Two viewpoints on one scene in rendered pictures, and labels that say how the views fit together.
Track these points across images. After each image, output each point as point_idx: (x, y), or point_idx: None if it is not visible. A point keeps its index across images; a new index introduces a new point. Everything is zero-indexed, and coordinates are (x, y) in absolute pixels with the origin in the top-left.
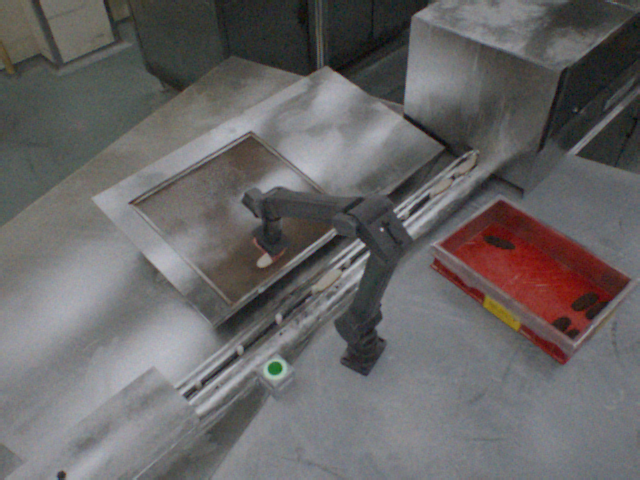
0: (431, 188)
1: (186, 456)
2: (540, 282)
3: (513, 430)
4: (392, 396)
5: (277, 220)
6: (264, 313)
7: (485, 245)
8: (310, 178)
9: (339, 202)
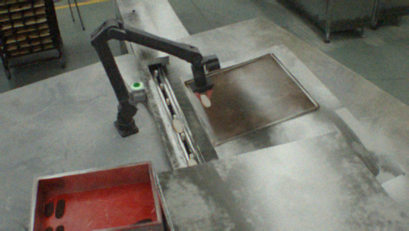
0: None
1: (133, 71)
2: (91, 224)
3: (41, 157)
4: (96, 128)
5: (190, 66)
6: (174, 96)
7: (144, 216)
8: (258, 128)
9: (130, 26)
